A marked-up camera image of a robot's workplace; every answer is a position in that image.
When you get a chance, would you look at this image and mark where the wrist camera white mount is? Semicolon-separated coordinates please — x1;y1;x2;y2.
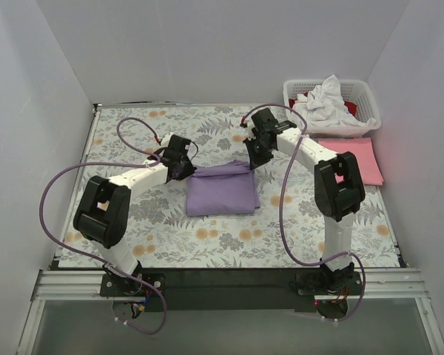
154;132;175;158
240;115;257;141

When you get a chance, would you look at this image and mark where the white plastic laundry basket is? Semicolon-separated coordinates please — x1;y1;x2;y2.
283;79;381;138

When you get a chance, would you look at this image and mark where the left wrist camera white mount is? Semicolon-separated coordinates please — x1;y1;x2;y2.
154;132;175;158

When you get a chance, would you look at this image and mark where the aluminium rail frame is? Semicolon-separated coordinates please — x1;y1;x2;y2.
17;268;444;354

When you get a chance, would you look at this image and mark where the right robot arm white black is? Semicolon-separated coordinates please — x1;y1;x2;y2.
240;104;366;294

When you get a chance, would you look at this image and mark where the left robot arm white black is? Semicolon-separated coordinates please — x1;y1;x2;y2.
73;133;196;296

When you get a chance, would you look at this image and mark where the folded pink t shirt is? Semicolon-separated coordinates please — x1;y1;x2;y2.
317;138;386;187

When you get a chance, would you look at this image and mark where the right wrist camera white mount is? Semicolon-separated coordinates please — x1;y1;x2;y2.
240;115;257;141

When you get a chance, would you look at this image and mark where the white crumpled t shirt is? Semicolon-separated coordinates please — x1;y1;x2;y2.
292;75;374;128

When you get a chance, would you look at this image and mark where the floral patterned table mat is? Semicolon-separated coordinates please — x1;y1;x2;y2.
58;105;406;269

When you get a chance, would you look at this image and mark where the purple t shirt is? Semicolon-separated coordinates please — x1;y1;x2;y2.
186;160;260;217

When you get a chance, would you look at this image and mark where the red t shirt in basket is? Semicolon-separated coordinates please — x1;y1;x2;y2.
288;98;357;116

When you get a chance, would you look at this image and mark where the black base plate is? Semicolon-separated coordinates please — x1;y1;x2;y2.
99;266;367;314

